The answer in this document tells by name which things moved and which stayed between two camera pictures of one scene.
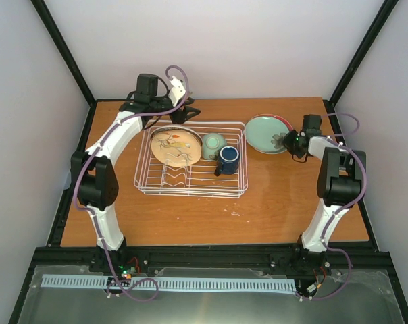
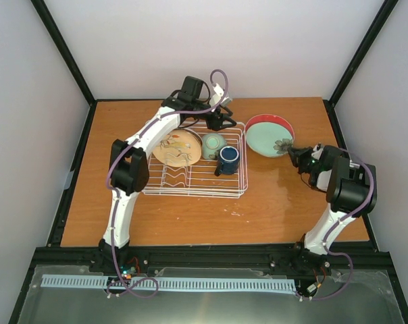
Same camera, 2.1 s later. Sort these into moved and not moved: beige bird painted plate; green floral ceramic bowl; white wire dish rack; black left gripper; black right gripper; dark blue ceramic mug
Moved: black right gripper; black left gripper
Not moved: beige bird painted plate; green floral ceramic bowl; dark blue ceramic mug; white wire dish rack
